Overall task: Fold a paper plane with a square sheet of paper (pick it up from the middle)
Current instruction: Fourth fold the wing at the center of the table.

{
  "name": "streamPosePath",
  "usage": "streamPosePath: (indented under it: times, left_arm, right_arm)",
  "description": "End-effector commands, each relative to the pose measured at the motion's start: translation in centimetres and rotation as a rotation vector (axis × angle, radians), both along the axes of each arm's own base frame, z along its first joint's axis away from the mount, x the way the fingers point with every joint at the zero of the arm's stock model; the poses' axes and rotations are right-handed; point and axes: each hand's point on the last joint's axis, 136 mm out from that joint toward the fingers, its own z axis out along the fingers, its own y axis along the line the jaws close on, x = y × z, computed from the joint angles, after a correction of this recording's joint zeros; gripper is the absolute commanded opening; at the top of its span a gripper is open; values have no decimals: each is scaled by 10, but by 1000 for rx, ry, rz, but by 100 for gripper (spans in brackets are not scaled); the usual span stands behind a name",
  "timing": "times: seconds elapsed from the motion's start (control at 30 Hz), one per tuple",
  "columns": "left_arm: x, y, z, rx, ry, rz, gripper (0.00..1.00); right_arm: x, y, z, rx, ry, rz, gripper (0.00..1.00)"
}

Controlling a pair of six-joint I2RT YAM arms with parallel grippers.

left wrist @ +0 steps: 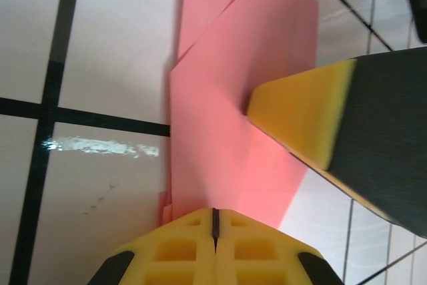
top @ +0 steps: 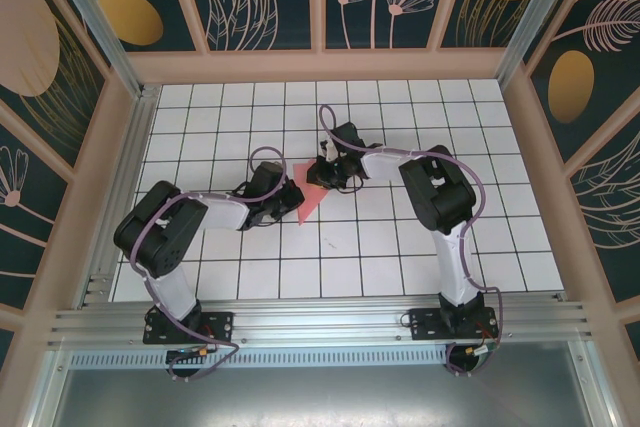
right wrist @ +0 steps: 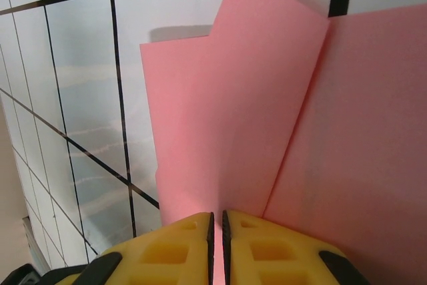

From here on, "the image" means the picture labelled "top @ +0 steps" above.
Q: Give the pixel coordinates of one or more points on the aluminium frame post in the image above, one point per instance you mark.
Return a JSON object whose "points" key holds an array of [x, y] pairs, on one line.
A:
{"points": [[100, 37], [530, 22]]}

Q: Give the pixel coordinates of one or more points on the wall panel with fern outlines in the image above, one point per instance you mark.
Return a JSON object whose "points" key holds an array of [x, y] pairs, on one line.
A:
{"points": [[610, 207]]}

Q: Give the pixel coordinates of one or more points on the wall panel with feather outline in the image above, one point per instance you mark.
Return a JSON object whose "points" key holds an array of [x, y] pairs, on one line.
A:
{"points": [[600, 97]]}

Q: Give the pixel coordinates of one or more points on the wall panel with large circle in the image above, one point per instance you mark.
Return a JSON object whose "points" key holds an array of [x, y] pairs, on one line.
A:
{"points": [[30, 47]]}

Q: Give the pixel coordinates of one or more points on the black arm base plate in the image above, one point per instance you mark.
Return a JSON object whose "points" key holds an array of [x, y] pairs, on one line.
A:
{"points": [[425, 324], [220, 324]]}

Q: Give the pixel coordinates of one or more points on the grey metal sheet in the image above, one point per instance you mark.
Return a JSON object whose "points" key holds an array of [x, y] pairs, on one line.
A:
{"points": [[320, 397]]}

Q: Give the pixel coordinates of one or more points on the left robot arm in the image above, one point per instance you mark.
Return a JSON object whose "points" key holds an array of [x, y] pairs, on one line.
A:
{"points": [[225, 212]]}

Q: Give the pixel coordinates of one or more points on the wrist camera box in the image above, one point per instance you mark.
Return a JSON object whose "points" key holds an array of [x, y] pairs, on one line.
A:
{"points": [[294, 196], [320, 172]]}

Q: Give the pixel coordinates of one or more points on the short aluminium frame strut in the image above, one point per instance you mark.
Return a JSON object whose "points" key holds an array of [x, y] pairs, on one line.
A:
{"points": [[47, 392], [595, 387]]}

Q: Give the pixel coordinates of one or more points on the pink paper sheet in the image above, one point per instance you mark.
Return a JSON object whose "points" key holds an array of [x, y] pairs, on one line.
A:
{"points": [[310, 202]]}

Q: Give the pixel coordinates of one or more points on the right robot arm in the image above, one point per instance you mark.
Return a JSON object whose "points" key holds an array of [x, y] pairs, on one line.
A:
{"points": [[380, 167]]}

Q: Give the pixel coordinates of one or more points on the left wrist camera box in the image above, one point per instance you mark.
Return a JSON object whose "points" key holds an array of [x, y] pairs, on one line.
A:
{"points": [[294, 196]]}

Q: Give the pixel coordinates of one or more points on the wide aluminium mounting rail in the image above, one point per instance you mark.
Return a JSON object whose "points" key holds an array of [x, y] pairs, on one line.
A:
{"points": [[320, 322]]}

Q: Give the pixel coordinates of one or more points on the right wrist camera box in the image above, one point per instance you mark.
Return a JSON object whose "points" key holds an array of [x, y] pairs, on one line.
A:
{"points": [[320, 172]]}

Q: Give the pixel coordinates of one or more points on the small circuit board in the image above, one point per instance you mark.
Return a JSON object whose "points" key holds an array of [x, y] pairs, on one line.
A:
{"points": [[185, 354]]}

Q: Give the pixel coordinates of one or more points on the wall panel with yellow oval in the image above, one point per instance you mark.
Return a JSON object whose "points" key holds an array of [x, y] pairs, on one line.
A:
{"points": [[130, 17]]}

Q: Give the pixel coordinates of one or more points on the wall panel with single flower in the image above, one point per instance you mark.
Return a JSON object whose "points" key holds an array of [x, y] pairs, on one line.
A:
{"points": [[25, 227]]}

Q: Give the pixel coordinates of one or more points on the aluminium side rail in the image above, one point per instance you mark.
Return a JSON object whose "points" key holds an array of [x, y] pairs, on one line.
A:
{"points": [[135, 147]]}

